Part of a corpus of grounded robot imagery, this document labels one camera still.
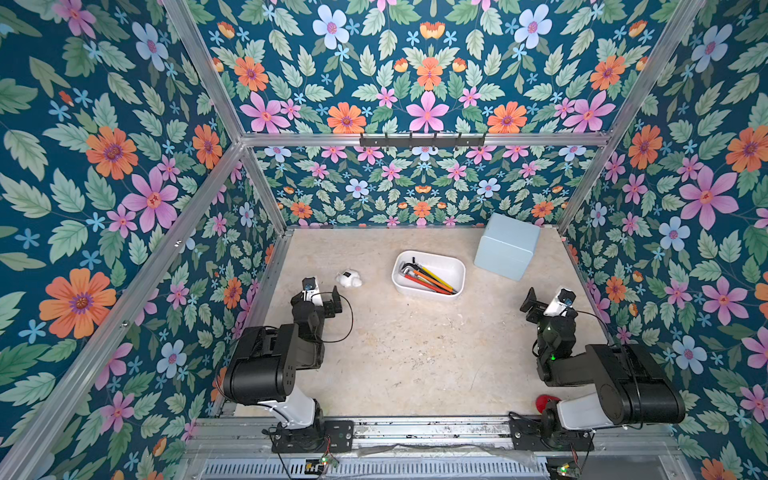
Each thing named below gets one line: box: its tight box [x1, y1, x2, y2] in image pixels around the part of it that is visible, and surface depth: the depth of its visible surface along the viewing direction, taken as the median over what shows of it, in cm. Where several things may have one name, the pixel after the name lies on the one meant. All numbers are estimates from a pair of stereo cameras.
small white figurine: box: [336, 270, 363, 288], surface depth 103 cm
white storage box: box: [391, 250, 467, 300], surface depth 106 cm
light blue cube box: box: [474, 213, 541, 282], surface depth 98 cm
